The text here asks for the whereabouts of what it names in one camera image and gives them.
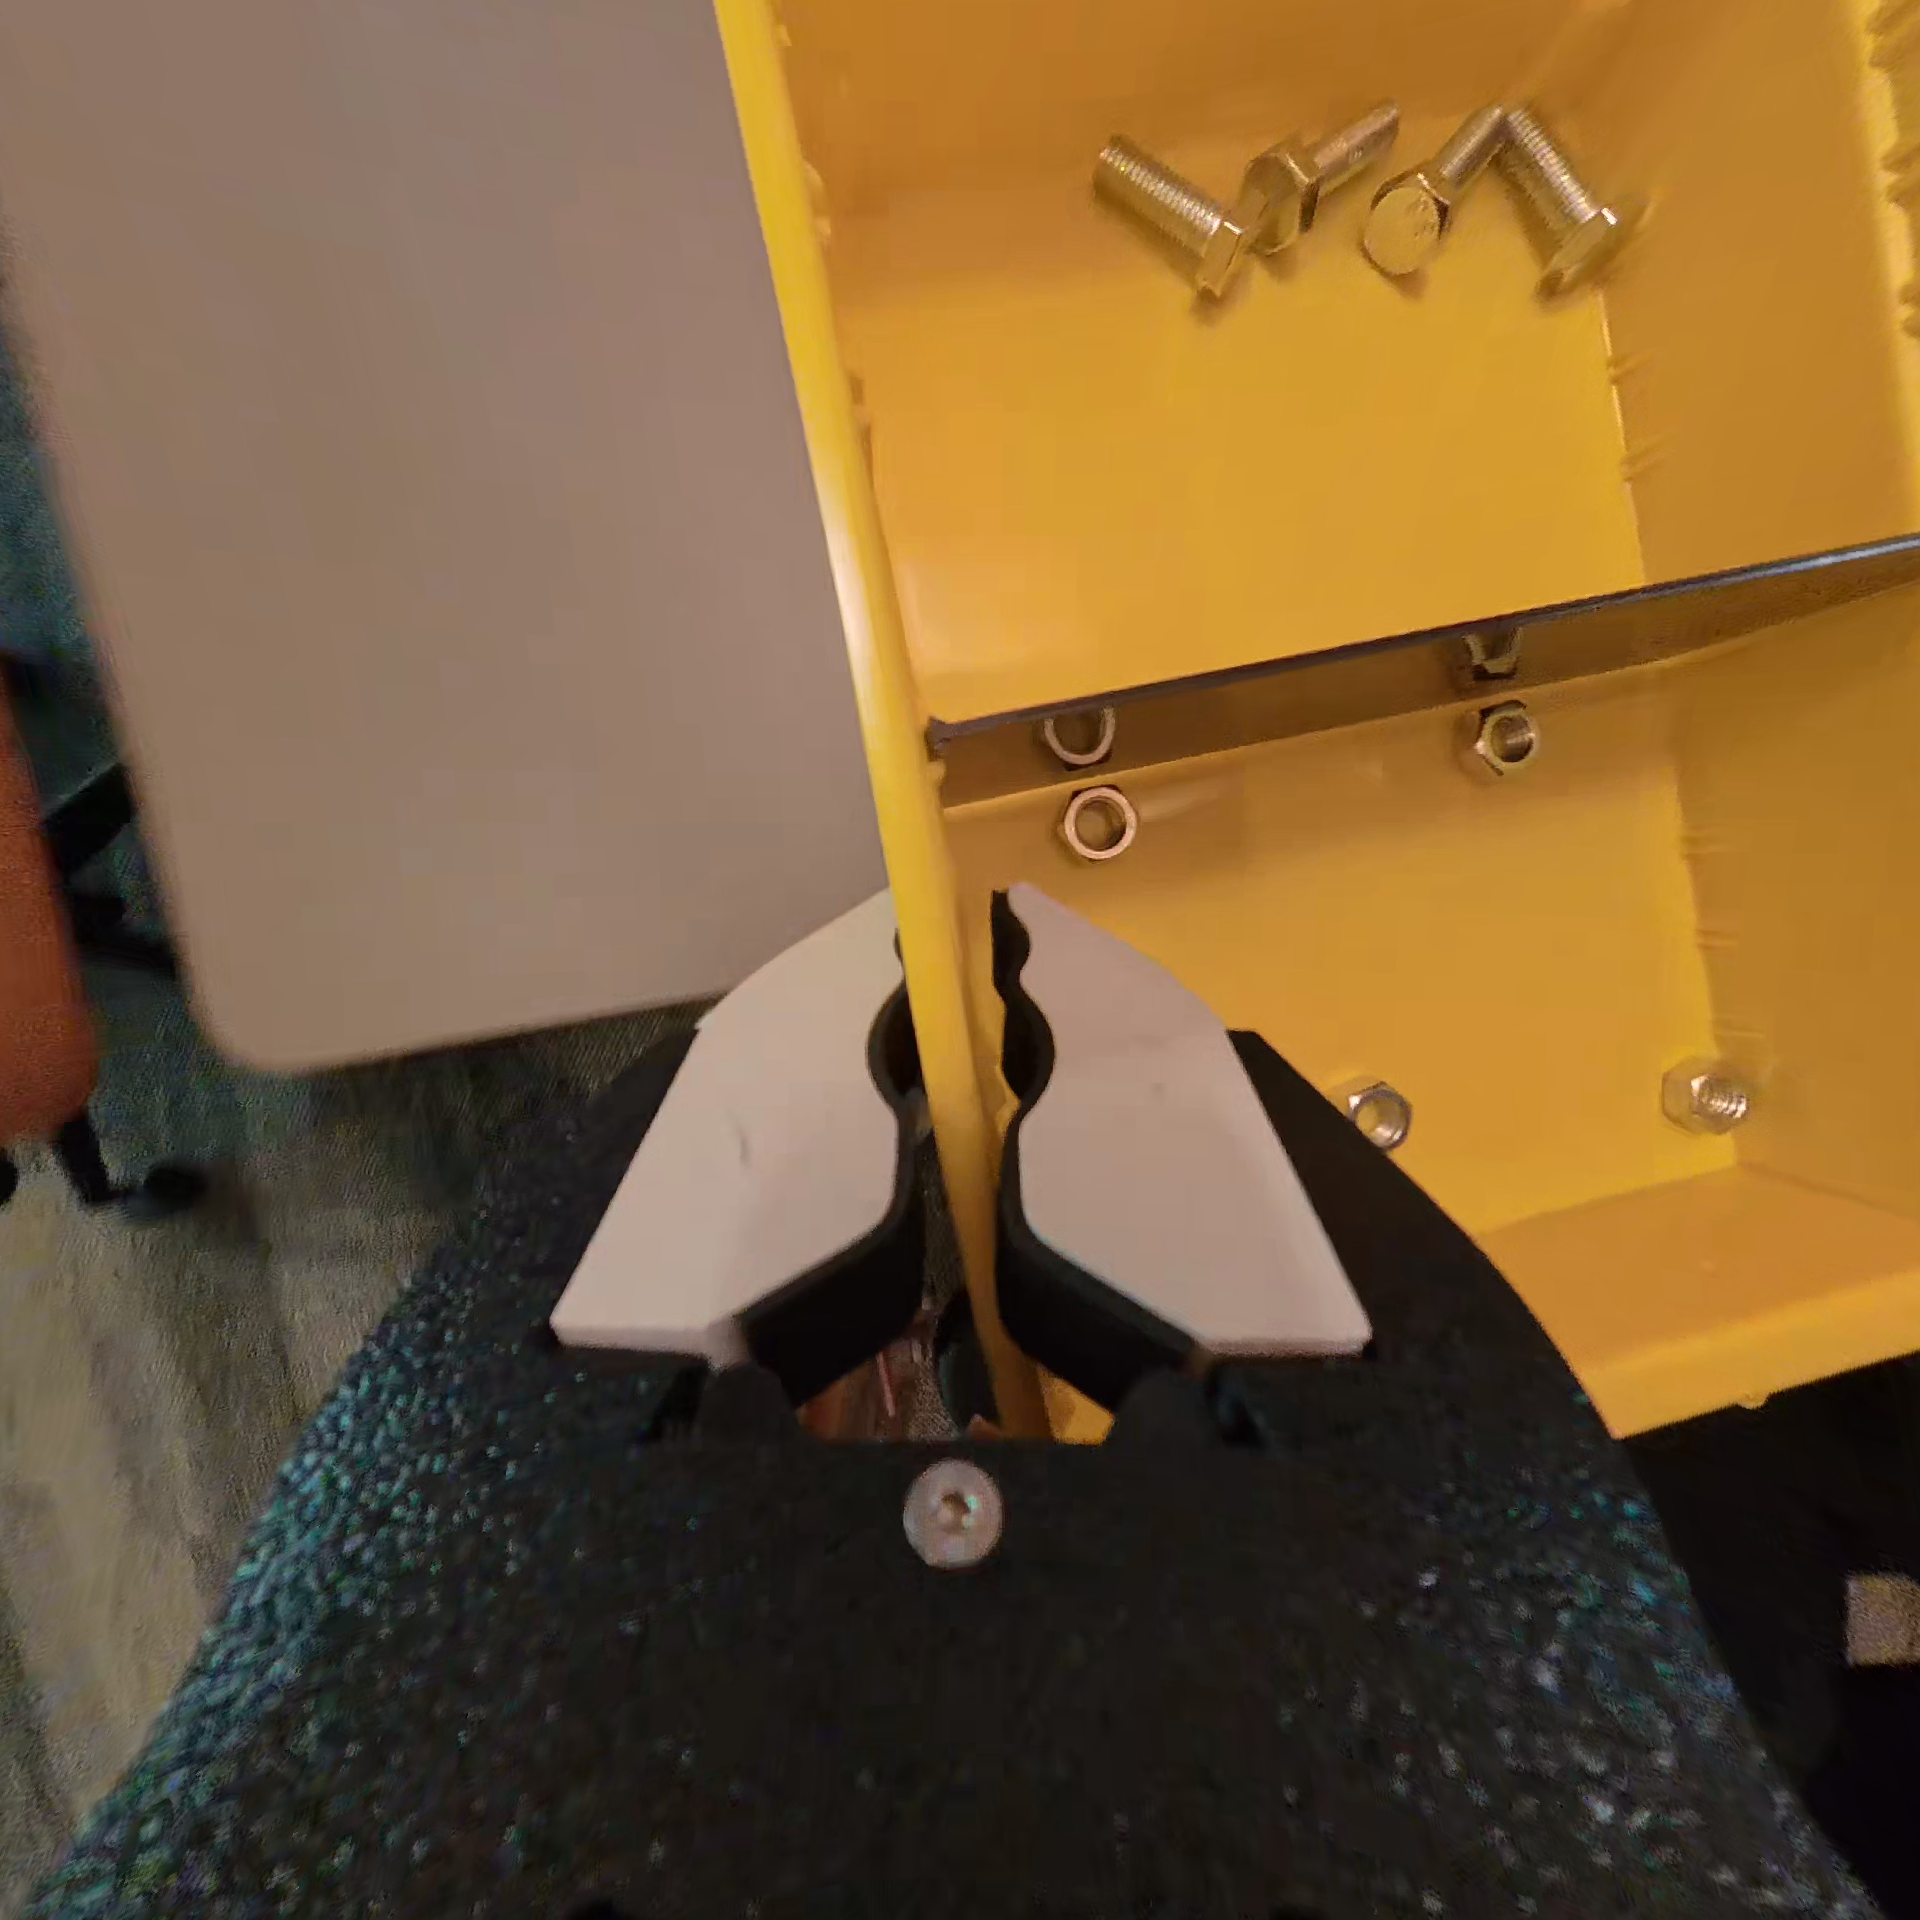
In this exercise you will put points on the silver hex bolt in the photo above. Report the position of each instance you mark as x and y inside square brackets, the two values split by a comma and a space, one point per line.
[1319, 167]
[1172, 210]
[1418, 218]
[1568, 201]

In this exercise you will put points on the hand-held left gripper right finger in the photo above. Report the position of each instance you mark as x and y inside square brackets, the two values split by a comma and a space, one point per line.
[1172, 1185]

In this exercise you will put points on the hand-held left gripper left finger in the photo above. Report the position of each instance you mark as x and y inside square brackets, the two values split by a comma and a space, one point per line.
[750, 1171]

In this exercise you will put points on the yellow plastic bin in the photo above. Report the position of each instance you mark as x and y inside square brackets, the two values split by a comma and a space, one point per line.
[1277, 451]

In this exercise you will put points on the black bin divider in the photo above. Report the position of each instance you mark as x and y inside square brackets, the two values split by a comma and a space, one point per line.
[1350, 691]

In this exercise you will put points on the orange office chair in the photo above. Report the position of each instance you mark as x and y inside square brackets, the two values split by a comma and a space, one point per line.
[37, 931]

